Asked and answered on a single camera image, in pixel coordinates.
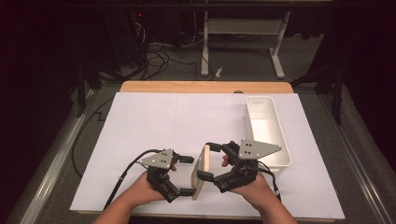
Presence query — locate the person's right hand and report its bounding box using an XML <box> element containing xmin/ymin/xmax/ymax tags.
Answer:
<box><xmin>221</xmin><ymin>154</ymin><xmax>279</xmax><ymax>212</ymax></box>

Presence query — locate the grey metal floor rail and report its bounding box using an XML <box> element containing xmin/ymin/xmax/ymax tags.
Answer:
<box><xmin>317</xmin><ymin>92</ymin><xmax>396</xmax><ymax>224</ymax></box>
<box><xmin>5</xmin><ymin>89</ymin><xmax>96</xmax><ymax>224</ymax></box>

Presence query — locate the black floor cable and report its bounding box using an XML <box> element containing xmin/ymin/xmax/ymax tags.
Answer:
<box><xmin>71</xmin><ymin>96</ymin><xmax>116</xmax><ymax>180</ymax></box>

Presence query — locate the wooden table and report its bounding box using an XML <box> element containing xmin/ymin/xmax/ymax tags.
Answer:
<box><xmin>78</xmin><ymin>80</ymin><xmax>335</xmax><ymax>224</ymax></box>

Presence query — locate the person's left hand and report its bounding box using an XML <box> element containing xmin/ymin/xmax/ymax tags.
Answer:
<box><xmin>129</xmin><ymin>163</ymin><xmax>178</xmax><ymax>208</ymax></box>

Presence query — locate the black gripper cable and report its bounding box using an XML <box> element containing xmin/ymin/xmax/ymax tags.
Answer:
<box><xmin>103</xmin><ymin>148</ymin><xmax>165</xmax><ymax>210</ymax></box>
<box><xmin>256</xmin><ymin>161</ymin><xmax>282</xmax><ymax>203</ymax></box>

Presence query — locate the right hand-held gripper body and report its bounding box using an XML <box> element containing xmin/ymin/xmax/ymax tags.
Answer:
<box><xmin>214</xmin><ymin>138</ymin><xmax>283</xmax><ymax>194</ymax></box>

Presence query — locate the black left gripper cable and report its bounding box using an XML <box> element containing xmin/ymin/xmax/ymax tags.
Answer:
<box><xmin>103</xmin><ymin>148</ymin><xmax>165</xmax><ymax>210</ymax></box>

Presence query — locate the long white plastic bin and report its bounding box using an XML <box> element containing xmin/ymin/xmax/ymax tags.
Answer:
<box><xmin>245</xmin><ymin>95</ymin><xmax>292</xmax><ymax>174</ymax></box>

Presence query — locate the black tripod stand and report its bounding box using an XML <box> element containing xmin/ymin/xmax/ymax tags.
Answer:
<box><xmin>290</xmin><ymin>60</ymin><xmax>344</xmax><ymax>126</ymax></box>
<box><xmin>75</xmin><ymin>59</ymin><xmax>127</xmax><ymax>119</ymax></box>

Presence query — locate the tangle of black floor cables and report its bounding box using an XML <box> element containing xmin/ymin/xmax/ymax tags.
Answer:
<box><xmin>132</xmin><ymin>21</ymin><xmax>217</xmax><ymax>82</ymax></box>

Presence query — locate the white metal desk frame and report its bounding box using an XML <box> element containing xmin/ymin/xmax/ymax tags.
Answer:
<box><xmin>200</xmin><ymin>9</ymin><xmax>292</xmax><ymax>79</ymax></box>

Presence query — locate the dark computer tower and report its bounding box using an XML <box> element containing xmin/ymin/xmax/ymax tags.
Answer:
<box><xmin>104</xmin><ymin>9</ymin><xmax>151</xmax><ymax>69</ymax></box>

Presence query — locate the white foam board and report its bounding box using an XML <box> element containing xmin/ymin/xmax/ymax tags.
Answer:
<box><xmin>69</xmin><ymin>91</ymin><xmax>346</xmax><ymax>220</ymax></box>

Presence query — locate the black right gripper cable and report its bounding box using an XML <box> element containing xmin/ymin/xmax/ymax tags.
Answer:
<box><xmin>256</xmin><ymin>161</ymin><xmax>282</xmax><ymax>203</ymax></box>

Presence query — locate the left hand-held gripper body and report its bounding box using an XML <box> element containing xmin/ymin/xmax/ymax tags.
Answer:
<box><xmin>137</xmin><ymin>148</ymin><xmax>182</xmax><ymax>203</ymax></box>

